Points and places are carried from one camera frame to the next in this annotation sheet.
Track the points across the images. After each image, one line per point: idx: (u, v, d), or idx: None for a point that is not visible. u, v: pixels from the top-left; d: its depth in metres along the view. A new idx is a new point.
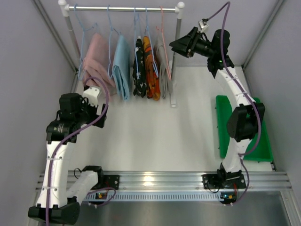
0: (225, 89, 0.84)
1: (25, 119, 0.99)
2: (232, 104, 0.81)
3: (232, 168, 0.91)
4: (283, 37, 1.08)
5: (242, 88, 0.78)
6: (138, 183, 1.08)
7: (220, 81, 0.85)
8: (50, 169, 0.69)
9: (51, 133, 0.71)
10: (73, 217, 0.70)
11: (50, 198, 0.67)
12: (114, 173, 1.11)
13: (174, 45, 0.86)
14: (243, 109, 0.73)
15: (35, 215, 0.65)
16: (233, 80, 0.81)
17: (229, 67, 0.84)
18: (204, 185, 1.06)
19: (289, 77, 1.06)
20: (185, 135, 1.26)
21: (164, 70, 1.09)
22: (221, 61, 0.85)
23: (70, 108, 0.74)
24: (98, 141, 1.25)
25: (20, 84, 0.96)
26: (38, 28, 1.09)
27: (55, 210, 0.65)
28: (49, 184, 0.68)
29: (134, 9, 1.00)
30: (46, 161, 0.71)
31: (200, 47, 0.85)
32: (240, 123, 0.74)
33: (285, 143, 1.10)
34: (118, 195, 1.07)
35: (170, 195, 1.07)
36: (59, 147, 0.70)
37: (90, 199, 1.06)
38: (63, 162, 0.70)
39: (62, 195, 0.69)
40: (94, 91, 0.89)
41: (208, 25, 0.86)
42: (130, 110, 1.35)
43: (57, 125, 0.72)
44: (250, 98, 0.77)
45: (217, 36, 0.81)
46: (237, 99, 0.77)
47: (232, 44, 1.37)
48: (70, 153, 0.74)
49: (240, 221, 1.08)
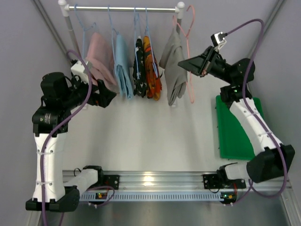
0: (243, 125, 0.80)
1: (26, 118, 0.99)
2: (254, 144, 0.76)
3: (234, 177, 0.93)
4: (284, 38, 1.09)
5: (266, 127, 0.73)
6: (138, 183, 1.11)
7: (237, 113, 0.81)
8: (41, 164, 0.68)
9: (38, 123, 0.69)
10: (73, 206, 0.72)
11: (45, 193, 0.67)
12: (115, 173, 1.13)
13: (184, 64, 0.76)
14: (269, 153, 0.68)
15: (34, 208, 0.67)
16: (253, 115, 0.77)
17: (247, 99, 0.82)
18: (204, 185, 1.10)
19: (290, 77, 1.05)
20: (186, 135, 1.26)
21: (181, 83, 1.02)
22: (236, 91, 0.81)
23: (54, 94, 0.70)
24: (98, 142, 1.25)
25: (21, 84, 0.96)
26: (38, 29, 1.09)
27: (52, 205, 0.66)
28: (43, 180, 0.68)
29: (134, 9, 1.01)
30: (37, 156, 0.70)
31: (216, 68, 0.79)
32: (264, 167, 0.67)
33: (286, 143, 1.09)
34: (115, 195, 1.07)
35: (170, 195, 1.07)
36: (49, 140, 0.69)
37: (90, 199, 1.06)
38: (55, 155, 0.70)
39: (59, 187, 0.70)
40: (80, 66, 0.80)
41: (225, 41, 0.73)
42: (130, 110, 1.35)
43: (43, 115, 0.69)
44: (275, 139, 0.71)
45: (241, 72, 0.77)
46: (261, 141, 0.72)
47: (232, 44, 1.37)
48: (61, 144, 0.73)
49: (240, 221, 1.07)
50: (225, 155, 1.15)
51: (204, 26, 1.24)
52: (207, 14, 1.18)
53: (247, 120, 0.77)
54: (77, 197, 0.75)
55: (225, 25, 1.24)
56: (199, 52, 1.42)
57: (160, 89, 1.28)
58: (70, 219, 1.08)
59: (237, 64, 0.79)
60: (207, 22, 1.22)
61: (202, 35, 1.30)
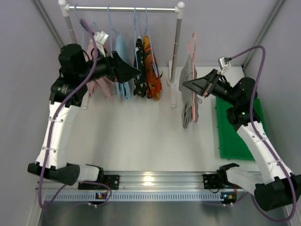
0: (250, 149, 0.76)
1: (26, 117, 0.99)
2: (261, 171, 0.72)
3: (233, 181, 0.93)
4: (284, 37, 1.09)
5: (276, 155, 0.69)
6: (138, 183, 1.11)
7: (244, 136, 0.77)
8: (50, 130, 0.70)
9: (55, 92, 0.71)
10: (70, 180, 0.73)
11: (48, 158, 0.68)
12: (115, 173, 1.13)
13: (188, 84, 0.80)
14: (279, 185, 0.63)
15: (34, 172, 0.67)
16: (262, 141, 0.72)
17: (255, 122, 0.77)
18: (204, 185, 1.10)
19: (290, 76, 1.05)
20: (186, 136, 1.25)
21: (190, 107, 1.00)
22: (243, 113, 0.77)
23: (71, 67, 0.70)
24: (98, 142, 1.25)
25: (21, 83, 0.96)
26: (37, 28, 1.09)
27: (52, 172, 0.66)
28: (48, 145, 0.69)
29: (134, 9, 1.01)
30: (48, 122, 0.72)
31: (218, 90, 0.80)
32: (274, 200, 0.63)
33: (286, 143, 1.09)
34: (114, 195, 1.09)
35: (170, 195, 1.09)
36: (61, 109, 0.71)
37: (91, 199, 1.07)
38: (64, 125, 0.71)
39: (61, 157, 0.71)
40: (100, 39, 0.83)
41: (229, 65, 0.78)
42: (130, 110, 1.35)
43: (60, 85, 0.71)
44: (286, 168, 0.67)
45: (243, 89, 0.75)
46: (271, 170, 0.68)
47: (232, 44, 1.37)
48: (72, 117, 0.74)
49: (240, 222, 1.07)
50: (225, 155, 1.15)
51: (204, 26, 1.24)
52: (207, 14, 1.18)
53: (255, 146, 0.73)
54: (77, 171, 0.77)
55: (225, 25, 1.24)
56: (199, 52, 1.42)
57: (160, 89, 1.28)
58: (70, 219, 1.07)
59: (239, 83, 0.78)
60: (207, 21, 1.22)
61: (202, 34, 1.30)
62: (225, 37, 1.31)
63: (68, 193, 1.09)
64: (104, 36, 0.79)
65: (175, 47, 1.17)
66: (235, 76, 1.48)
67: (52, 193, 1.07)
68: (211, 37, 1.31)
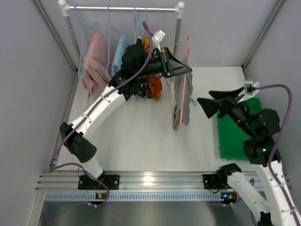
0: (264, 187, 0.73)
1: (26, 118, 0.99)
2: (271, 211, 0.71)
3: (233, 188, 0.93)
4: (284, 38, 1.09)
5: (292, 204, 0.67)
6: (138, 183, 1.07)
7: (259, 174, 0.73)
8: (97, 103, 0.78)
9: (114, 79, 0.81)
10: (84, 157, 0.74)
11: (82, 125, 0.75)
12: (114, 173, 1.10)
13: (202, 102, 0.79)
14: None
15: (64, 130, 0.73)
16: (280, 187, 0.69)
17: (275, 162, 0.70)
18: (204, 185, 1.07)
19: (290, 76, 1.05)
20: (186, 135, 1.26)
21: (178, 110, 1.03)
22: (264, 149, 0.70)
23: (130, 68, 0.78)
24: (98, 142, 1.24)
25: (22, 84, 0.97)
26: (38, 29, 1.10)
27: (78, 137, 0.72)
28: (88, 114, 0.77)
29: (134, 9, 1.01)
30: (98, 98, 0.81)
31: (234, 115, 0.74)
32: None
33: (285, 143, 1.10)
34: (114, 195, 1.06)
35: (170, 195, 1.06)
36: (113, 92, 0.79)
37: (90, 199, 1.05)
38: (108, 106, 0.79)
39: (91, 130, 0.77)
40: (158, 36, 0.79)
41: (252, 95, 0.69)
42: (130, 110, 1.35)
43: (121, 76, 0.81)
44: (298, 217, 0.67)
45: (264, 123, 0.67)
46: (284, 219, 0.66)
47: (232, 45, 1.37)
48: (117, 103, 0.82)
49: (239, 221, 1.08)
50: (225, 155, 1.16)
51: (204, 26, 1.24)
52: (207, 14, 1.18)
53: (272, 190, 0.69)
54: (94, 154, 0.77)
55: (224, 25, 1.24)
56: (199, 52, 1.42)
57: (160, 89, 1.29)
58: (70, 219, 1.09)
59: (258, 114, 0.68)
60: (207, 21, 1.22)
61: (202, 35, 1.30)
62: (225, 37, 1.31)
63: (68, 193, 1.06)
64: (161, 33, 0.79)
65: (175, 47, 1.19)
66: (236, 76, 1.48)
67: (55, 193, 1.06)
68: (211, 37, 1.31)
